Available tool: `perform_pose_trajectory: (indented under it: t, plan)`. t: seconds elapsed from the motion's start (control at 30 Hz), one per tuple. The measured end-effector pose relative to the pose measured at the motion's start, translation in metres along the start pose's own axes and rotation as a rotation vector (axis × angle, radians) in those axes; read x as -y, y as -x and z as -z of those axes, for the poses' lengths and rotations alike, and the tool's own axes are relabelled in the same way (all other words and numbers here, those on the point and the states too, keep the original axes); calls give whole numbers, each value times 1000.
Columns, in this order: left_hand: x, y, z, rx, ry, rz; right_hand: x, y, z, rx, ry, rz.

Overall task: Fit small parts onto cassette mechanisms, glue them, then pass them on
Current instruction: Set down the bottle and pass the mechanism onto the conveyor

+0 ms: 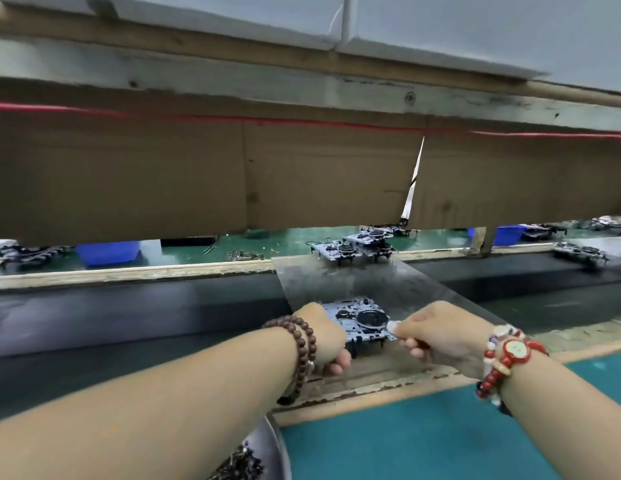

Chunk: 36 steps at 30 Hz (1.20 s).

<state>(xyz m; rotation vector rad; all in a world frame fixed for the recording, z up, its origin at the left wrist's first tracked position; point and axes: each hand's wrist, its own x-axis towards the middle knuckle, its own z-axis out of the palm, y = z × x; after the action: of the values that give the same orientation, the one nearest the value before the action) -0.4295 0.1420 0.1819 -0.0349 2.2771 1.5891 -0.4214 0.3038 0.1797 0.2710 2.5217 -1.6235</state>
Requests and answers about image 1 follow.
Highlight round metal bowl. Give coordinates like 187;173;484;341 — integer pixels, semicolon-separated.
205;415;292;480

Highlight wooden shelf beam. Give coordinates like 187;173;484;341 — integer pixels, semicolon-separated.
0;35;621;136

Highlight red white bead bracelet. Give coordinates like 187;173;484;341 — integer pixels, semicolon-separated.
477;325;550;411

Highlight black conveyor belt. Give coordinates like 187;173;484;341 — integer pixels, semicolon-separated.
0;249;621;421

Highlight blue plastic bin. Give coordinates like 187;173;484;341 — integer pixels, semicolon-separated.
75;241;142;268
469;225;527;248

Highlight brown cardboard panel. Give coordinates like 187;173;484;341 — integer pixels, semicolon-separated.
0;105;621;246

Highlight red cord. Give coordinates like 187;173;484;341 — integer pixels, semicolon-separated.
0;103;621;141

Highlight clear plastic sheet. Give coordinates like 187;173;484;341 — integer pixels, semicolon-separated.
275;257;512;396

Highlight person's left hand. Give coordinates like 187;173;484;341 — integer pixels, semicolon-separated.
293;301;354;378

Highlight person's right hand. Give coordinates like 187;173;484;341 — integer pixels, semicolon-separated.
389;301;497;381

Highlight pile of small metal parts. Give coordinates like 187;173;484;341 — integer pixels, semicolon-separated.
205;445;264;480

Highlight finished mechanisms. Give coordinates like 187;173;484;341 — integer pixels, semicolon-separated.
310;225;412;266

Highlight metal mechanism plate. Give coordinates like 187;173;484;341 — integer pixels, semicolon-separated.
321;297;400;358

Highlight person's left forearm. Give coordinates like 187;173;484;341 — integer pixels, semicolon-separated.
0;325;292;480

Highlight grey metal pipe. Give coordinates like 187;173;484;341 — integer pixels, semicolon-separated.
339;0;360;48

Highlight black flat box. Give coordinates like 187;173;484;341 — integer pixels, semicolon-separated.
160;235;218;248

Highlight brown bead bracelet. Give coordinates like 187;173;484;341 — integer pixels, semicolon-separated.
262;315;319;407

